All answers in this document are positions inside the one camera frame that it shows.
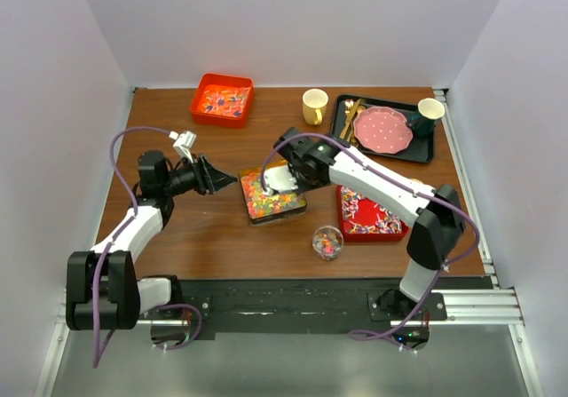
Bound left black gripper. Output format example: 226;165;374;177
162;154;236;196

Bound gold tin of gummies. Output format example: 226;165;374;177
239;167;307;226

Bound clear plastic jar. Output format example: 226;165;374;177
312;226;343;261

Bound red tray of lollipops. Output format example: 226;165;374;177
335;186;409;243

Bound orange tray of candies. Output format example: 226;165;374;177
189;73;254;129

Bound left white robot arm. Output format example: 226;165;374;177
66;150;237;330

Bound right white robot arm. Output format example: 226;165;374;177
261;128;466;320

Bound yellow mug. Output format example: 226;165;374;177
302;89;328;126

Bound gold fork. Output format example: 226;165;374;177
339;99;355;139

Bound pink dotted plate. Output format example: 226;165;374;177
354;107;414;155

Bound gold knife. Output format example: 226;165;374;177
344;99;365;143

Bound dark green mug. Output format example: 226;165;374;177
406;98;446;138

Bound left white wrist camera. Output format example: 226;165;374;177
169;131;197;163

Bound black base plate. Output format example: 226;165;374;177
132;276;493;343

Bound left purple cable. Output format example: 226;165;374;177
91;125;203;369

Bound aluminium frame rail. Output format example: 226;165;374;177
56;286;525;327

